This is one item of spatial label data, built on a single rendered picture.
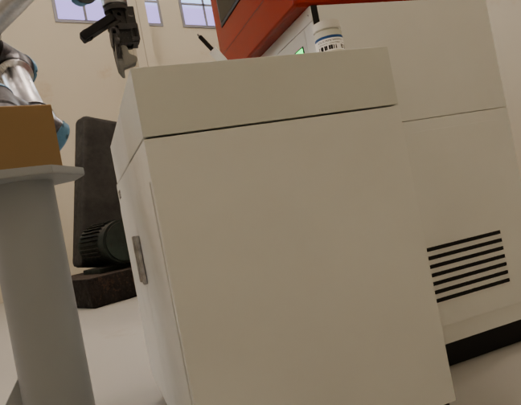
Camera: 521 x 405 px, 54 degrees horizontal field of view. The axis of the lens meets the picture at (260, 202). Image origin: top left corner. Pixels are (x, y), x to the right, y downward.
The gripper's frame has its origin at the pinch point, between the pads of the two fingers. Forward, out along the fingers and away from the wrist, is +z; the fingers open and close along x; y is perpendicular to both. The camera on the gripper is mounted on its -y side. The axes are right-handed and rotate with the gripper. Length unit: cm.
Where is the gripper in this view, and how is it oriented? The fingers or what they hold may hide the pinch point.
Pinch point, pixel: (121, 73)
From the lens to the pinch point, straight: 162.5
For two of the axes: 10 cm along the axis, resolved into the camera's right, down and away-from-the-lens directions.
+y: 9.3, -1.8, 3.3
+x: -3.3, 0.7, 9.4
